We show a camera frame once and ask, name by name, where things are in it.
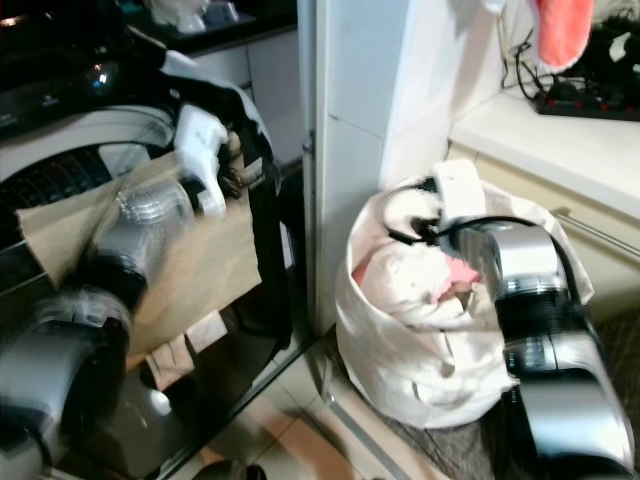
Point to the pink garment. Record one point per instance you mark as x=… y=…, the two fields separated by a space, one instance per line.
x=455 y=275

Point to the white fabric laundry bag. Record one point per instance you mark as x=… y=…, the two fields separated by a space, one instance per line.
x=420 y=360

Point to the white low counter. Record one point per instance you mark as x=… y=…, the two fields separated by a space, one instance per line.
x=550 y=150

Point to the white crumpled bag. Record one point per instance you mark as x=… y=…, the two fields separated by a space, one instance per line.
x=175 y=12

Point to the black power strip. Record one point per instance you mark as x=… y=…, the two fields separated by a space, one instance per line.
x=590 y=103

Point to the dark floor mat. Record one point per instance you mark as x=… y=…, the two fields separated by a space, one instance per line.
x=450 y=450

